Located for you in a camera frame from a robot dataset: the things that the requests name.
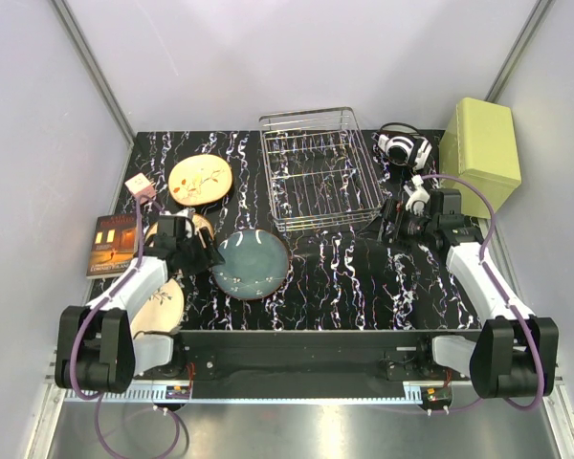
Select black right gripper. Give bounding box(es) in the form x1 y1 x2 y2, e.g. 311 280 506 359
355 198 437 253

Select beige leaf pattern plate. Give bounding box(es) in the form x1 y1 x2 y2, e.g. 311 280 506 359
144 213 214 246

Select blue glazed plate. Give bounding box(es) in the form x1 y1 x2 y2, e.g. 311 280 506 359
212 229 290 300

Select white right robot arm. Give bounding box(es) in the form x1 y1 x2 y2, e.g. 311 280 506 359
362 188 559 403

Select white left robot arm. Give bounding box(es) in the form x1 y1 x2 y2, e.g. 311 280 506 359
54 215 224 400

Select cream plate with sprig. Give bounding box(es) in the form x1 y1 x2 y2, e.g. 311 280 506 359
130 279 185 338

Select yellow floral plate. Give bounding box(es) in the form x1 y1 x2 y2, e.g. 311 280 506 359
167 154 233 207

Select white black headphones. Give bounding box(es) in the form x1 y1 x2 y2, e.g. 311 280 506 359
377 121 437 171

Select pink cube power adapter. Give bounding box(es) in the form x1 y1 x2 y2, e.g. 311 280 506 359
124 173 156 203

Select dark cover paperback book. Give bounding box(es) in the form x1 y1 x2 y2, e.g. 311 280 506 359
86 213 138 279

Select green rectangular box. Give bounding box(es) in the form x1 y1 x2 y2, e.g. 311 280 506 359
438 98 521 219

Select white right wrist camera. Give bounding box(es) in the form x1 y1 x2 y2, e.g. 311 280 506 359
404 175 430 216

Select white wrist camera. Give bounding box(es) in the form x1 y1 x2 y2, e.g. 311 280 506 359
176 208 195 238
404 175 430 216

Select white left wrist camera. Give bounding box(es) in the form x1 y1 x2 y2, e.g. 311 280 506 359
176 208 195 238

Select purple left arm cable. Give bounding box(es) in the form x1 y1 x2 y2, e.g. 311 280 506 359
68 200 190 456

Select metal wire dish rack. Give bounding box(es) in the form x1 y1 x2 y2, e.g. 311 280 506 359
258 106 384 232

